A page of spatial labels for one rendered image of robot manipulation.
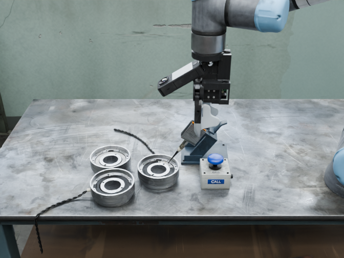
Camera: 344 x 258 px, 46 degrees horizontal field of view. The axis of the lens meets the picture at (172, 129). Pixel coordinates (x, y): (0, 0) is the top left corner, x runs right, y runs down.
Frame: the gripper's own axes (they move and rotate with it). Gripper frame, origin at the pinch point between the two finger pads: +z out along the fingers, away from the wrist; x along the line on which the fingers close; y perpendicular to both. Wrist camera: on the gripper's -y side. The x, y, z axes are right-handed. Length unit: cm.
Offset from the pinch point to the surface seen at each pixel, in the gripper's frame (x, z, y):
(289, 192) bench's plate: -6.9, 13.2, 23.2
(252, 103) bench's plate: 41.1, 13.0, 20.3
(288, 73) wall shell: 161, 50, 62
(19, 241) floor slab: 51, 93, -81
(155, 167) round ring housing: -1.1, 10.8, -10.1
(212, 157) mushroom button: -3.6, 5.7, 4.1
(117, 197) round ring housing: -14.5, 9.8, -17.6
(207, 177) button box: -6.8, 9.4, 3.0
